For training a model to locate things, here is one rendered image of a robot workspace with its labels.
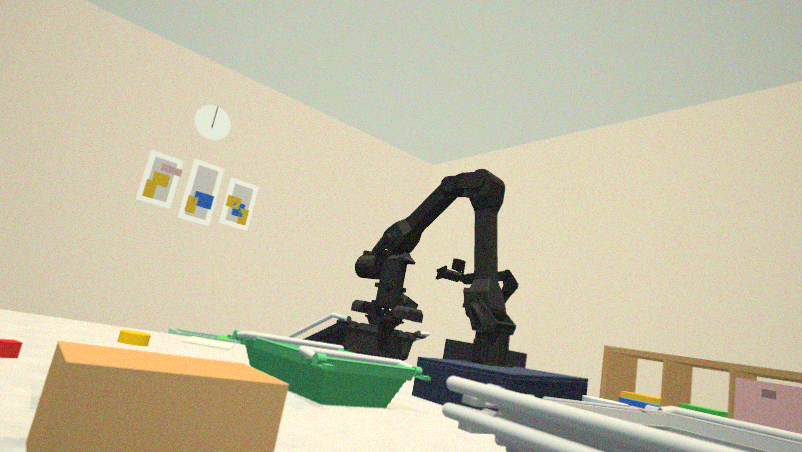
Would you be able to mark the yellow short cylinder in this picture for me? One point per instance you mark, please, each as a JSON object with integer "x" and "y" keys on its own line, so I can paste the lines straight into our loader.
{"x": 134, "y": 337}

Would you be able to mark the tan cardboard box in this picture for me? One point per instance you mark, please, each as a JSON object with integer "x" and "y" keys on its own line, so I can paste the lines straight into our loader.
{"x": 106, "y": 399}

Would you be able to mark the green plastic tray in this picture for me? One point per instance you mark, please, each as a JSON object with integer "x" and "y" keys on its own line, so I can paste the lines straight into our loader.
{"x": 325, "y": 380}

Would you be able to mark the small red block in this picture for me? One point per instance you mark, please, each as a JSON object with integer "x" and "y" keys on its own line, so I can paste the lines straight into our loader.
{"x": 10, "y": 348}

